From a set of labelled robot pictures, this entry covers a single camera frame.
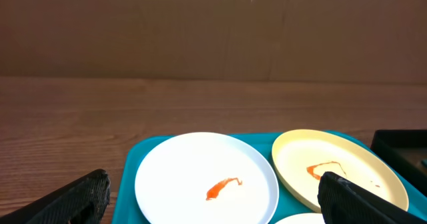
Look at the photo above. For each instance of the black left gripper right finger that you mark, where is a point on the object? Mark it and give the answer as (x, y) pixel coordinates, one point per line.
(343, 202)

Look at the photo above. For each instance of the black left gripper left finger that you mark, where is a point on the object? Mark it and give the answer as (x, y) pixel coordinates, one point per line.
(82, 201)

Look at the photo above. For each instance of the white front plate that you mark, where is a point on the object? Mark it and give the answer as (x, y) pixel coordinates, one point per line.
(303, 218)

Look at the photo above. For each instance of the yellow-green plate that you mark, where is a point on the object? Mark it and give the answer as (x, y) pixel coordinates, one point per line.
(302, 156)

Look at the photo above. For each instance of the white plate with ketchup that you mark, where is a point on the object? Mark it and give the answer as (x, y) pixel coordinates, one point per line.
(206, 178)

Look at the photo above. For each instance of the black water tray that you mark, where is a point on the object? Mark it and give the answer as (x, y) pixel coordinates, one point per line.
(405, 152)

